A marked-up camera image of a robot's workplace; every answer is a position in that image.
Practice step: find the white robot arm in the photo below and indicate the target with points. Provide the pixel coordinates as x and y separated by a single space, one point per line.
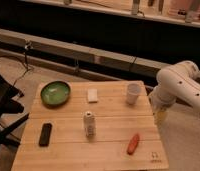
175 81

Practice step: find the green bowl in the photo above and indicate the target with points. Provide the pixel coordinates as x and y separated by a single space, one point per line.
55 93

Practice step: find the white sponge block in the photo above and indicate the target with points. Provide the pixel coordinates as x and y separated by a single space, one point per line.
92 95

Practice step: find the orange carrot toy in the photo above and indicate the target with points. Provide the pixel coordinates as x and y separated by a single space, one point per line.
133 144

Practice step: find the white plastic bottle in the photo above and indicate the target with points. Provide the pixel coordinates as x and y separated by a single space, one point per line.
89 124

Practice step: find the pale yellow gripper tip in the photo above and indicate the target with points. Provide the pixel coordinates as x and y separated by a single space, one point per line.
160 116

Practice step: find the white paper cup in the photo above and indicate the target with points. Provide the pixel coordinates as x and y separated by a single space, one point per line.
133 92

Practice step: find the black chair base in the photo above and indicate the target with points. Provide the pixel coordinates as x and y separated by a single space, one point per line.
10 106

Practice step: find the black remote control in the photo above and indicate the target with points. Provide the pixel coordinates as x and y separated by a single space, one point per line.
45 134

